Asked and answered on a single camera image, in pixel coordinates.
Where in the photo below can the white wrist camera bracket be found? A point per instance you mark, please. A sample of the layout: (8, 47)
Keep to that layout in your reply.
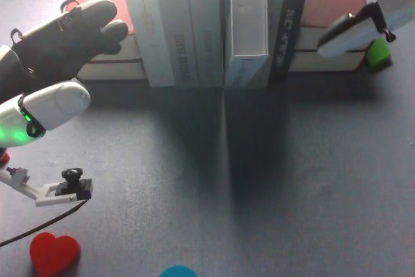
(39, 196)

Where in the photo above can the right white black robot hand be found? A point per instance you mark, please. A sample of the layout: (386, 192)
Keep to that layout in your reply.
(353, 37)

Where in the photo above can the blue round block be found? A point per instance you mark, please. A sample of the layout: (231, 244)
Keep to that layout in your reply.
(178, 272)

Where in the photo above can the white book with orange text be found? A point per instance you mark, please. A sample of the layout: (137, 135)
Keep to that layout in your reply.
(152, 46)

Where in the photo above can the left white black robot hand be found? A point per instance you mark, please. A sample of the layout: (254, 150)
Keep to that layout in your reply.
(48, 53)

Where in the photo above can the white book with dark portrait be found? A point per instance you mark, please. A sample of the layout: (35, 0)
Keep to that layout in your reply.
(248, 14)

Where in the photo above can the plain grey-white book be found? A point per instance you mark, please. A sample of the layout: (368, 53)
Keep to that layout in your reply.
(207, 30)

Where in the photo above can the white and black spine book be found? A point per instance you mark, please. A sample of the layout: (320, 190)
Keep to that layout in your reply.
(285, 40)

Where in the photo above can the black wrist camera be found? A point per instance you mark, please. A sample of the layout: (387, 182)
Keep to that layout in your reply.
(73, 186)

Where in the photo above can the green toy block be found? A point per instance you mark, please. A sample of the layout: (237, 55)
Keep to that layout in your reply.
(377, 54)

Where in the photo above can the red heart block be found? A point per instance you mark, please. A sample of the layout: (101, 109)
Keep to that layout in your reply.
(53, 252)

